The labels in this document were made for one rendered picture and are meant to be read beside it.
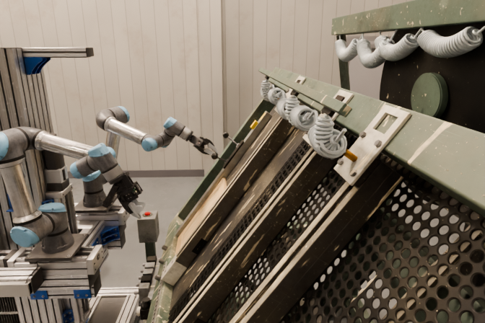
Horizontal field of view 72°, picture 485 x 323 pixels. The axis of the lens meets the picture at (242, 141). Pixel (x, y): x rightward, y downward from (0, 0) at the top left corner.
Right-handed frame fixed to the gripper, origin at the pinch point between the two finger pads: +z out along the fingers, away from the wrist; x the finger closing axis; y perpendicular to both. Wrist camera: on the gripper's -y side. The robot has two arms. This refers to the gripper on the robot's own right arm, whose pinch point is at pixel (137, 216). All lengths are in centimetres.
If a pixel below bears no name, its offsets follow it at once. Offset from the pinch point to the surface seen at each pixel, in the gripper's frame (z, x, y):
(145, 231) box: 35, 68, -38
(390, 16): -24, 16, 136
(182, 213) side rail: 37, 76, -11
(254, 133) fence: 5, 55, 59
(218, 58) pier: -38, 350, 45
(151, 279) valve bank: 47, 31, -31
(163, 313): 42.0, -10.4, -10.1
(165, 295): 41.3, 0.4, -10.9
